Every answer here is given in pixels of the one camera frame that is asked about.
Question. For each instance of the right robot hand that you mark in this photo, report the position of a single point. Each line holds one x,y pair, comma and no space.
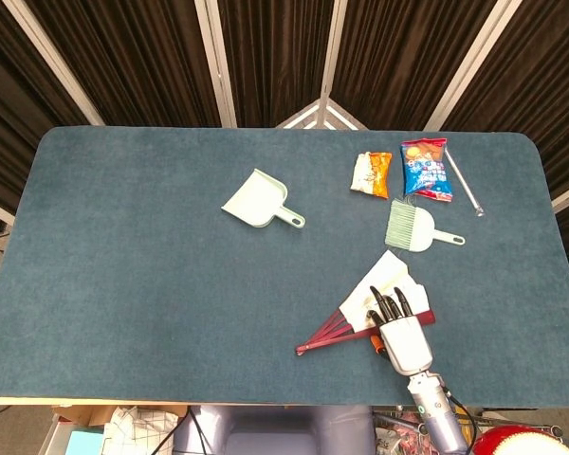
405,343

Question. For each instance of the red ribbed paper folding fan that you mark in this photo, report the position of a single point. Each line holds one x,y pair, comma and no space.
389,270

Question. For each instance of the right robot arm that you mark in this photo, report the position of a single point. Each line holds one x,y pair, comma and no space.
436,417

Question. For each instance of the light green hand brush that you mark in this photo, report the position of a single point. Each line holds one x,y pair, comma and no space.
417,227

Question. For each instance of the red round shiny object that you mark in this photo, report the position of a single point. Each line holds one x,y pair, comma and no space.
517,443

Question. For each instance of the grey purple robot torso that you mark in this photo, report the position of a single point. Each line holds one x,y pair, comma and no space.
275,431

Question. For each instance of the clear glass rod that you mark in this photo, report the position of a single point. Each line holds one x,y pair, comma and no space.
462,182

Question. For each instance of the orange white snack packet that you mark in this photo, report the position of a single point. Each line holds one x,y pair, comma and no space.
372,173

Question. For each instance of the blue red snack bag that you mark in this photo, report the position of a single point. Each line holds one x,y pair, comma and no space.
427,170

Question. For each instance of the light green plastic dustpan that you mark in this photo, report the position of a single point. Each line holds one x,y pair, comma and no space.
258,199

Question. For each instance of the blue felt table cover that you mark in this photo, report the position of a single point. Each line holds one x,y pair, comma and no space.
147,284

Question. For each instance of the white checkered cloth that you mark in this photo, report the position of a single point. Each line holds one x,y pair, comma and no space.
137,433

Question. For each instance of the dark brown curtain backdrop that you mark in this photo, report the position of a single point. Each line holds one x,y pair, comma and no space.
275,57

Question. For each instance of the brown cardboard box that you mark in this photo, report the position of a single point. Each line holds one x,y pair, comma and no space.
85,414

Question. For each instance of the teal box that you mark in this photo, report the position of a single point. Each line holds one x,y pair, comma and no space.
83,443

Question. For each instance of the white screen frame post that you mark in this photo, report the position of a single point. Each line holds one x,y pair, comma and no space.
332,52
215,61
474,61
52,61

